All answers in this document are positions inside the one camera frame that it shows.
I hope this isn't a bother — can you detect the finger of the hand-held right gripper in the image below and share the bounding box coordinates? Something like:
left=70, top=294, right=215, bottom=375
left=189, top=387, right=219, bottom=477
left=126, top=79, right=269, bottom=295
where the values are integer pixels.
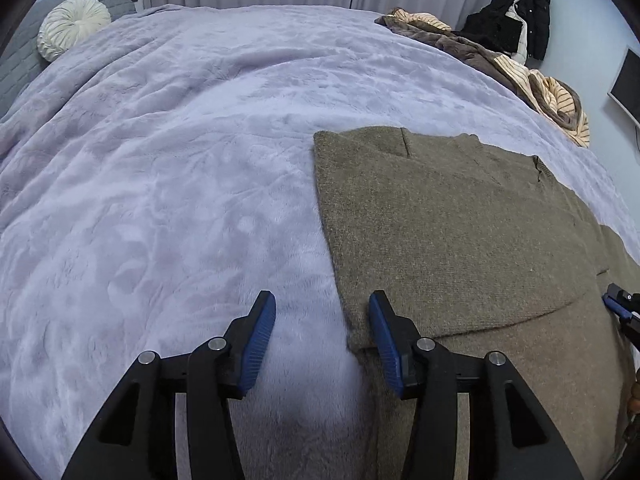
left=602, top=282, right=640, bottom=347

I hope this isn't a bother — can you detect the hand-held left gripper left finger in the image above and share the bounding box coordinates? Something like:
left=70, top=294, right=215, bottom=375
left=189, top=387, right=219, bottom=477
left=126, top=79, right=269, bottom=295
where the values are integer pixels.
left=62, top=290, right=277, bottom=480

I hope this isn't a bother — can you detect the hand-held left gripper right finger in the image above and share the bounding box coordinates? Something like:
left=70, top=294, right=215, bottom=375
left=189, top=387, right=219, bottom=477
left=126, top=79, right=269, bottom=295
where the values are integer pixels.
left=368, top=289, right=583, bottom=480

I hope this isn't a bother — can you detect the olive knit sweater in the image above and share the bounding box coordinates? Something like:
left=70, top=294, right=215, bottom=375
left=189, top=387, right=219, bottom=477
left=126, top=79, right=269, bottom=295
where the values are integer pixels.
left=313, top=127, right=640, bottom=480

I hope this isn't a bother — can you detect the lavender fleece blanket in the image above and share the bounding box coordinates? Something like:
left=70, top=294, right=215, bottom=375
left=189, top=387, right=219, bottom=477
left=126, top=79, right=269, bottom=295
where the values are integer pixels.
left=0, top=4, right=640, bottom=480

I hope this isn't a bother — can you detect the striped brown and cream blanket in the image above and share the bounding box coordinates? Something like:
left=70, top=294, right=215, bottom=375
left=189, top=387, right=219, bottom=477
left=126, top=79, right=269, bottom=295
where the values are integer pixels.
left=375, top=7, right=591, bottom=148

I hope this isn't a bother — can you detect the black jacket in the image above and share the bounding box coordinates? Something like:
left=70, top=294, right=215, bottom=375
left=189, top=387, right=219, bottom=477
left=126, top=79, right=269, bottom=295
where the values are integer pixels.
left=452, top=0, right=552, bottom=64

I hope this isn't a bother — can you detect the round cream pleated pillow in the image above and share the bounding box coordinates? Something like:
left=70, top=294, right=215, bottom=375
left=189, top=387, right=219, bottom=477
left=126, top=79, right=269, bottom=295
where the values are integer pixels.
left=37, top=0, right=112, bottom=62

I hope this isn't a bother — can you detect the grey quilted headboard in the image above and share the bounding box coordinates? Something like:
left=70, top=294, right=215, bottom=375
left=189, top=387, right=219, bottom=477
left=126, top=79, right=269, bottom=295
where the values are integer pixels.
left=0, top=0, right=138, bottom=117

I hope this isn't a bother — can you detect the wall-mounted flat screen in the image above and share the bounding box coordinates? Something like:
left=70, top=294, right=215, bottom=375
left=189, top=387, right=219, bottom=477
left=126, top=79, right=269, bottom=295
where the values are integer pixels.
left=607, top=46, right=640, bottom=127

